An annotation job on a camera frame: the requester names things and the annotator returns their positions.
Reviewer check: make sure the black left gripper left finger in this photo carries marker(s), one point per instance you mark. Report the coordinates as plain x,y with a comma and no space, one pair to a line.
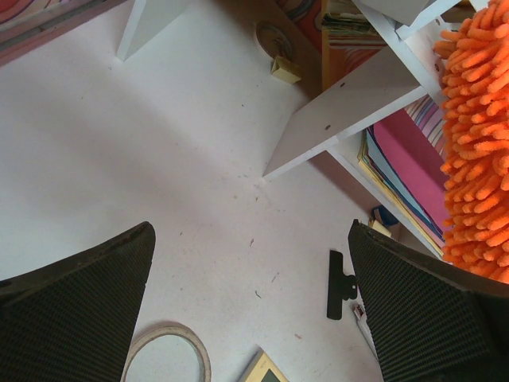
74,319

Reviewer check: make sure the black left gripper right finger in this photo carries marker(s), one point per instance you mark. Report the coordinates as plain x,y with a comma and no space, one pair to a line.
429,321

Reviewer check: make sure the orange microfiber duster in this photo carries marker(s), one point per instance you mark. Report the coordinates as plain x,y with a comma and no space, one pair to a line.
475,86

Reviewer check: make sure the white wooden bookshelf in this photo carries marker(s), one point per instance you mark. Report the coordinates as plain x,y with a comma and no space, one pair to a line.
224,145

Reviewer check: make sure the black binder clip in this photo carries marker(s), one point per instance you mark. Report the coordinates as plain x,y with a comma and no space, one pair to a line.
341,287

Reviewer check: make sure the masking tape roll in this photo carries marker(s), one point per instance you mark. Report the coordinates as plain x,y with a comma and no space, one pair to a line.
167,352

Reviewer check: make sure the yellow sticky note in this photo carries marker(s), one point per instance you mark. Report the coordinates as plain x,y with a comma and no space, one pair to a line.
383,221

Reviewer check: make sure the yellow grey calculator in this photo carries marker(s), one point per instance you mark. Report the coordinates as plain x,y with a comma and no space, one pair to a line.
262,369

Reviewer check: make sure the stack of coloured paper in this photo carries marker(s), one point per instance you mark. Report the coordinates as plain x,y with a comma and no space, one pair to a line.
399,158

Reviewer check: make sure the yellow sticky note pad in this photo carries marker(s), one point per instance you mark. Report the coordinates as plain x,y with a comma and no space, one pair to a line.
285,70

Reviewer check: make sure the round wooden disc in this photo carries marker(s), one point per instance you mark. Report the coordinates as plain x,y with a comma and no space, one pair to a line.
272,41

